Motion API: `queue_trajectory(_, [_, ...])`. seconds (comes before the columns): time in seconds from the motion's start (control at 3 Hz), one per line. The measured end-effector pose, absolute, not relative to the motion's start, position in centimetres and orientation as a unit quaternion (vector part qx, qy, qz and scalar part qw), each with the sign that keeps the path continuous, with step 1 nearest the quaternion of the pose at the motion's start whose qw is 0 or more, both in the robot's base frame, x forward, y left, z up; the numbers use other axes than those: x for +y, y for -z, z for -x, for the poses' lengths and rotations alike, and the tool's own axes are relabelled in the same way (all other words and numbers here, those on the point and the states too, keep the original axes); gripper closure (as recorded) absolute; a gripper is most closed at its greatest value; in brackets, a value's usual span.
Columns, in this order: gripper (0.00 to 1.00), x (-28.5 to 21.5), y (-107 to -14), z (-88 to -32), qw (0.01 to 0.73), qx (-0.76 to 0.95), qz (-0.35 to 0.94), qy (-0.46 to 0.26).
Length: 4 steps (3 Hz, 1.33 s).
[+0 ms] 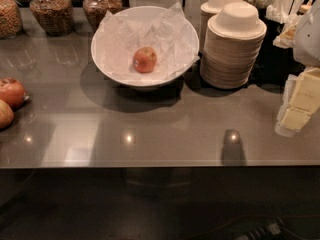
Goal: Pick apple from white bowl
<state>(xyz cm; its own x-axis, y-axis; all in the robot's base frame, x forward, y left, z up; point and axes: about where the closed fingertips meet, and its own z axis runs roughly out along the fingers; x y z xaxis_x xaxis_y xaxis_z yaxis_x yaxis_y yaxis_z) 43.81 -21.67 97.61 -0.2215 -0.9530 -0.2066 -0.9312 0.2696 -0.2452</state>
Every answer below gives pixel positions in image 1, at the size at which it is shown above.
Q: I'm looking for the white paper bowl liner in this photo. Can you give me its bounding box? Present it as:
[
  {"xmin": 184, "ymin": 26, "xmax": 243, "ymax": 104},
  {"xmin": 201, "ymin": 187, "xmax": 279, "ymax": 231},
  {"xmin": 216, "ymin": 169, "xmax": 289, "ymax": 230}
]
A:
[{"xmin": 98, "ymin": 2, "xmax": 201, "ymax": 81}]

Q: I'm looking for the left glass cereal jar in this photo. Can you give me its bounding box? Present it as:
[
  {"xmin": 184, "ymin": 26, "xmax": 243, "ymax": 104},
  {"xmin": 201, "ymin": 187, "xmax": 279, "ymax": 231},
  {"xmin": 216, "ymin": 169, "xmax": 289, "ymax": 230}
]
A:
[{"xmin": 0, "ymin": 0, "xmax": 23, "ymax": 39}]

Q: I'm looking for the right glass cereal jar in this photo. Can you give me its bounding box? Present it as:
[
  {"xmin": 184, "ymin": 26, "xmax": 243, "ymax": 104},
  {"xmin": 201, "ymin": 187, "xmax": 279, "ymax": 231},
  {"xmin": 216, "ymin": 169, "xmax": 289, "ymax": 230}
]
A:
[{"xmin": 82, "ymin": 0, "xmax": 123, "ymax": 31}]

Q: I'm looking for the rear stack of paper bowls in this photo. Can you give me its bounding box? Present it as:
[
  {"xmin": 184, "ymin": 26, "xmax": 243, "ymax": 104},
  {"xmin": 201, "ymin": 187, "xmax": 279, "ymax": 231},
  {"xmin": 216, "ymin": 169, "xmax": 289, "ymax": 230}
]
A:
[{"xmin": 199, "ymin": 0, "xmax": 242, "ymax": 50}]

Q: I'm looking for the wrapped plastic cutlery pile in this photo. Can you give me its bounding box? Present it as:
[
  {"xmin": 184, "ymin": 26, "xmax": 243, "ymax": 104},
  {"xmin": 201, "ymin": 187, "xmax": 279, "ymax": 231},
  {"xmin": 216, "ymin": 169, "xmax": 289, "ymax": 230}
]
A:
[{"xmin": 244, "ymin": 0, "xmax": 304, "ymax": 49}]

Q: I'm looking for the black power cable plug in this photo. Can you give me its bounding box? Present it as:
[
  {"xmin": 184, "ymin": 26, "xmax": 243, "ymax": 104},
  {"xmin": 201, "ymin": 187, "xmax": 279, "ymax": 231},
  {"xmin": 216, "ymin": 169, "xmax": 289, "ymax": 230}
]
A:
[{"xmin": 233, "ymin": 219, "xmax": 285, "ymax": 240}]

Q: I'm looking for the large white bowl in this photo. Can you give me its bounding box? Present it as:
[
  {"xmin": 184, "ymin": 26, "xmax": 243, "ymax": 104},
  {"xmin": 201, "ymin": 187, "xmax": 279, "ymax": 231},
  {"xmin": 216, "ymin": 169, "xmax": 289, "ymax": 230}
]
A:
[{"xmin": 90, "ymin": 5, "xmax": 201, "ymax": 89}]

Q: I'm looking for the middle glass cereal jar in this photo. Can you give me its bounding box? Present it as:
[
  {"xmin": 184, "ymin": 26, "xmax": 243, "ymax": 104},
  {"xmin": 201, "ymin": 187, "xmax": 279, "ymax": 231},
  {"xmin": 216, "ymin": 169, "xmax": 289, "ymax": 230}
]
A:
[{"xmin": 29, "ymin": 0, "xmax": 74, "ymax": 36}]

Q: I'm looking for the glass cereal jar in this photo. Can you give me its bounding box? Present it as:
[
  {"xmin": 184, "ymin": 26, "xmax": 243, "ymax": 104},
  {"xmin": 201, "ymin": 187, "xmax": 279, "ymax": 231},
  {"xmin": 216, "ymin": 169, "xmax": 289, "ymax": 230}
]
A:
[
  {"xmin": 29, "ymin": 0, "xmax": 74, "ymax": 36},
  {"xmin": 0, "ymin": 0, "xmax": 23, "ymax": 39},
  {"xmin": 82, "ymin": 0, "xmax": 123, "ymax": 31}
]

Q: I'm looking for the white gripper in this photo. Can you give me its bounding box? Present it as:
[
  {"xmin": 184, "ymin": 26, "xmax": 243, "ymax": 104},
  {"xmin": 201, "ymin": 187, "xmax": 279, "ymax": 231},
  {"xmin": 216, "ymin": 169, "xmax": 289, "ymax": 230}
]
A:
[{"xmin": 275, "ymin": 0, "xmax": 320, "ymax": 137}]

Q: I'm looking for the red apple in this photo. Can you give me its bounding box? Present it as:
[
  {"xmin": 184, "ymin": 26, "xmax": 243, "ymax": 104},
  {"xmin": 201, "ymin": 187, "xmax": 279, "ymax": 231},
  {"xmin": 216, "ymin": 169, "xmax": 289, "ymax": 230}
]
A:
[
  {"xmin": 0, "ymin": 78, "xmax": 29, "ymax": 110},
  {"xmin": 132, "ymin": 47, "xmax": 157, "ymax": 73},
  {"xmin": 0, "ymin": 100, "xmax": 14, "ymax": 129}
]

